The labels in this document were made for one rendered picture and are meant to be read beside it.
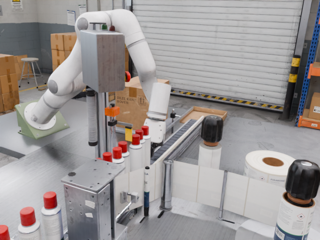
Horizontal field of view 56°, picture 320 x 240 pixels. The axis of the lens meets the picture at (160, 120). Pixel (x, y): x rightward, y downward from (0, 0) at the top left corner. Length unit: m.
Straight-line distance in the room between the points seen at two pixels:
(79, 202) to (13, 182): 0.71
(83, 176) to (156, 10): 5.27
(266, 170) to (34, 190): 0.93
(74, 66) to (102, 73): 0.57
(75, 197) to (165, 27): 5.19
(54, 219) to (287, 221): 0.63
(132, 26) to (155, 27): 4.61
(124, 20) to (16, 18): 6.42
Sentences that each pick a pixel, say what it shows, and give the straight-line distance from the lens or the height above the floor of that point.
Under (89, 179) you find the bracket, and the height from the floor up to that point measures 1.14.
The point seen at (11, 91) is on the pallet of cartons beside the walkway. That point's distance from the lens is 4.80.
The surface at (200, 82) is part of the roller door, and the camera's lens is 5.66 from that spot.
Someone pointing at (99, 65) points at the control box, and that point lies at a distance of 1.00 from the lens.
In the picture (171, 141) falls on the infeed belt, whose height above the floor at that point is 0.88.
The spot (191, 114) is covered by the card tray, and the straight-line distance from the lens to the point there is 2.25.
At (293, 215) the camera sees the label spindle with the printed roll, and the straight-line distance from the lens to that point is 0.93.
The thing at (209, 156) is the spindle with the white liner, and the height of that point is 1.03.
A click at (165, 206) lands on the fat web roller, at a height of 0.90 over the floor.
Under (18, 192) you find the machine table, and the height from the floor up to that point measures 0.83.
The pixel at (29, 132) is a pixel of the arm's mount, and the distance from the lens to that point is 1.91.
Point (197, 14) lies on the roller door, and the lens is 5.58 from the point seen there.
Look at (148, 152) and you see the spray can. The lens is 1.30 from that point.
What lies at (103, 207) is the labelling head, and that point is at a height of 1.08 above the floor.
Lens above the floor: 1.55
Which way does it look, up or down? 20 degrees down
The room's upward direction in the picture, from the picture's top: 2 degrees clockwise
